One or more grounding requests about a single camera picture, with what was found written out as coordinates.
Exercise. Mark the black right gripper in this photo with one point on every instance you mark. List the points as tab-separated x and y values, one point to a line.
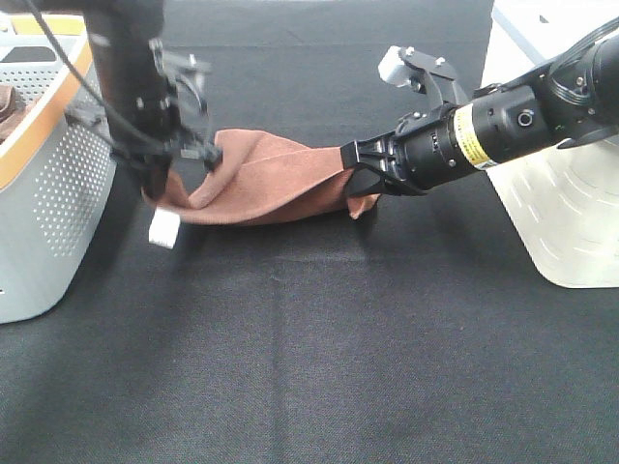
427	144

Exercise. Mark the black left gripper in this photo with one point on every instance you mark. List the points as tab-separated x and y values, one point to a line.
150	89

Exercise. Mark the brown towel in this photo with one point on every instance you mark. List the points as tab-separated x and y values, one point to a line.
262	179

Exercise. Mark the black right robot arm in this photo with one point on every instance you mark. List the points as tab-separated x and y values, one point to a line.
568	101

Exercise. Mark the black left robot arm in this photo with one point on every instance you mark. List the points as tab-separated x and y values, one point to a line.
105	22

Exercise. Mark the white towel label tag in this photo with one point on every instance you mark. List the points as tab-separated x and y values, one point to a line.
164	228

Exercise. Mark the grey perforated laundry basket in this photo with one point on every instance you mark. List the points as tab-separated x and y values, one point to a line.
55	177

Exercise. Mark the black fabric table mat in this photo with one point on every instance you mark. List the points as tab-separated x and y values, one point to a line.
418	333

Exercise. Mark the brown towels in basket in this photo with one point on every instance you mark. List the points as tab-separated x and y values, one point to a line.
14	108

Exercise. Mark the white plastic storage bin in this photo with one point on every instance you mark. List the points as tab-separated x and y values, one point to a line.
563	203

